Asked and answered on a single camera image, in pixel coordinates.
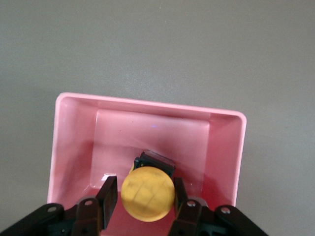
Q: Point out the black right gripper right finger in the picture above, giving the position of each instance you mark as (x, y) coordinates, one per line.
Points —
(197, 218)

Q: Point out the yellow push button switch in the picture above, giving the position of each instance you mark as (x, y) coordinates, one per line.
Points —
(147, 194)

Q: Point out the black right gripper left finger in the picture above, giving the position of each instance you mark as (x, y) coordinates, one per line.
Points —
(81, 218)

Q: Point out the pink plastic box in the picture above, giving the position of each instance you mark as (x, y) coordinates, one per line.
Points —
(152, 130)

